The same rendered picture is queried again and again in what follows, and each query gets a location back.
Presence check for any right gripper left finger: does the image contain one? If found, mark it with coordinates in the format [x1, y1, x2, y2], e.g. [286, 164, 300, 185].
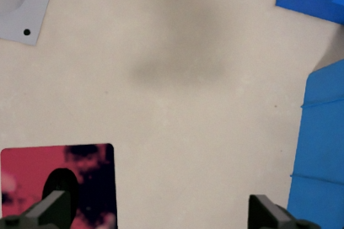
[0, 191, 71, 229]

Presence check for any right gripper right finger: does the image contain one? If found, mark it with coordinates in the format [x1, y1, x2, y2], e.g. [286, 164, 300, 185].
[247, 194, 321, 229]

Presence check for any blue plastic crate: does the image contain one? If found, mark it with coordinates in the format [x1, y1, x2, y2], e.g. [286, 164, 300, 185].
[287, 59, 344, 229]

